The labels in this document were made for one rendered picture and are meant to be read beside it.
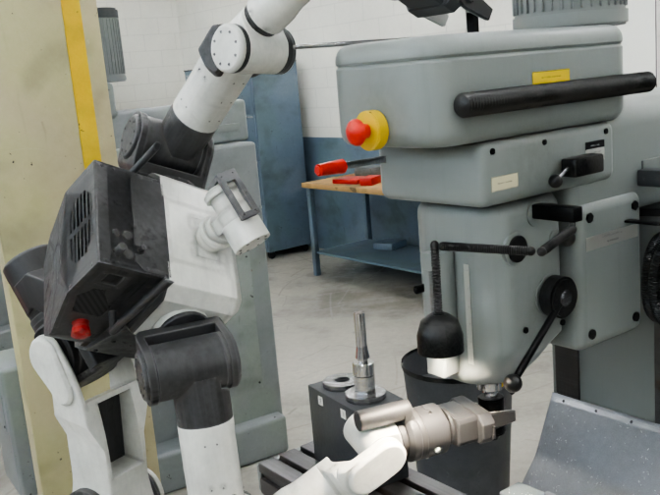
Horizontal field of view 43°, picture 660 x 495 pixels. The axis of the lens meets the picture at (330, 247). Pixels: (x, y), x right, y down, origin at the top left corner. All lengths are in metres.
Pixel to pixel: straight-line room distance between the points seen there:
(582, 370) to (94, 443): 1.01
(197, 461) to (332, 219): 7.62
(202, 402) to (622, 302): 0.76
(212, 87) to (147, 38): 9.64
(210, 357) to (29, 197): 1.60
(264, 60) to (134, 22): 9.65
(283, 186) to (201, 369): 7.52
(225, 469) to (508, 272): 0.55
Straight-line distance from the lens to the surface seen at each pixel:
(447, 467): 3.61
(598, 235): 1.52
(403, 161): 1.40
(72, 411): 1.71
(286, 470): 2.03
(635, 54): 6.28
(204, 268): 1.42
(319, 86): 8.82
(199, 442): 1.36
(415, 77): 1.23
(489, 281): 1.38
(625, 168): 1.58
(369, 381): 1.86
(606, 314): 1.57
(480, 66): 1.26
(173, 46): 11.25
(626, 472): 1.85
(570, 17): 1.54
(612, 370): 1.85
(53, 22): 2.89
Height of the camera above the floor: 1.85
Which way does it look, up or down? 12 degrees down
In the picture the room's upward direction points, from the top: 5 degrees counter-clockwise
